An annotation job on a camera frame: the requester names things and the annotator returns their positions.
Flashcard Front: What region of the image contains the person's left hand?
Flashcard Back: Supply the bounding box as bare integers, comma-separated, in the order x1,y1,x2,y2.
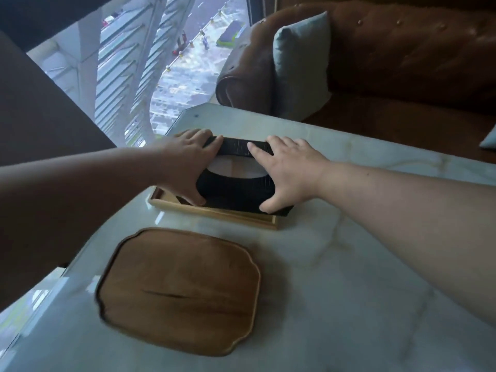
153,129,225,206

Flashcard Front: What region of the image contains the brown leather tufted sofa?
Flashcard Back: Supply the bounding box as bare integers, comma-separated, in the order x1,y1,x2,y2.
215,0,496,164

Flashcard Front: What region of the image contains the light wooden tissue box base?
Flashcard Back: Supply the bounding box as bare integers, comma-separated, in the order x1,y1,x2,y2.
149,185,280,231

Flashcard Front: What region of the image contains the person's right hand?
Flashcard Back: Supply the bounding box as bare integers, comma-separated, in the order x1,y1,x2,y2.
248,135,334,214

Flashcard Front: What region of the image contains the white tissue paper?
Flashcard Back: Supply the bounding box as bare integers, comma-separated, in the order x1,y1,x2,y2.
208,157,269,179

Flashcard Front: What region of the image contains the dark brown curtain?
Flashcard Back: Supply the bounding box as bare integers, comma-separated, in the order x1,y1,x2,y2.
0,30,118,167

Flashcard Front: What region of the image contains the light blue cushion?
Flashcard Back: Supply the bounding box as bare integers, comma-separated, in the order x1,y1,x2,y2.
479,125,496,152

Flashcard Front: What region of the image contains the person's left forearm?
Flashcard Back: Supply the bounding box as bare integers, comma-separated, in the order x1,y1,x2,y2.
0,145,175,310

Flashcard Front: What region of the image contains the brown wooden serving tray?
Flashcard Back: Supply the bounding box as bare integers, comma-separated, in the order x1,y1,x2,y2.
95,227,262,358

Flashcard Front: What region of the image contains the grey square cushion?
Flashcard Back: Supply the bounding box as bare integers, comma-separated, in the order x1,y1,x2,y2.
272,11,334,121

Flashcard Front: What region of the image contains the white slatted building outside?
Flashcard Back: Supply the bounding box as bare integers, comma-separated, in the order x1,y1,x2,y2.
27,0,198,148

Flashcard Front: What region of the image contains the person's right forearm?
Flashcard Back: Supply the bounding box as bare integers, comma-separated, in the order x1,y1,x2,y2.
316,162,496,328

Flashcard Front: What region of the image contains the black tissue box cover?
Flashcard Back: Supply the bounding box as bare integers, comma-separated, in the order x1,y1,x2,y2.
196,136,295,218

